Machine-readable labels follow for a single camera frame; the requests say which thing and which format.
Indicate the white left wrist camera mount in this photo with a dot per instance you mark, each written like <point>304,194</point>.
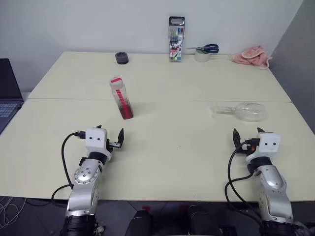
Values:
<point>96,141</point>

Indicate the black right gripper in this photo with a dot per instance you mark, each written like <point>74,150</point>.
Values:
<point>243,150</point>

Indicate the red white bottle cap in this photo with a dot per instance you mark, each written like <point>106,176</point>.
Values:
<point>116,83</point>

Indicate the black round tape roll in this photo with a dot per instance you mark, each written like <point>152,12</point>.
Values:
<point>121,59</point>

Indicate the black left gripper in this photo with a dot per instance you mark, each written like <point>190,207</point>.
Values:
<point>113,145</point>

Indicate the clear tape roll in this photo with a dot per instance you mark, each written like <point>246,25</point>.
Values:
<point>201,57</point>

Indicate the dark rounded shape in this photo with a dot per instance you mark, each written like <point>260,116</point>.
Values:
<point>140,223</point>

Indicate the small red block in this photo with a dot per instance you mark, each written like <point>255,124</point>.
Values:
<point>146,208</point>

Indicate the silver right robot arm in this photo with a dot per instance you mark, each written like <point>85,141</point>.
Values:
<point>273,177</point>

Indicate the dark laptop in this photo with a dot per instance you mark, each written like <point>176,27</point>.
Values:
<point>8,83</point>

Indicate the marker pen pack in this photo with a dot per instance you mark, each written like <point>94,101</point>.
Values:
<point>176,41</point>

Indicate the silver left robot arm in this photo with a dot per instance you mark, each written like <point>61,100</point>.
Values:
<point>83,177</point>

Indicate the pink cloth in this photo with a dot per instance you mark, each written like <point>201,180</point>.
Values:
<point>253,57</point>

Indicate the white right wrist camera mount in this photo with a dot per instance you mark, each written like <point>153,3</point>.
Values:
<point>269,145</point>

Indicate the red liquid plastic bottle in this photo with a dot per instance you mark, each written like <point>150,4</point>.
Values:
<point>124,104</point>

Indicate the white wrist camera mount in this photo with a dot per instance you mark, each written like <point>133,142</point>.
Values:
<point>96,141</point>
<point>269,145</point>

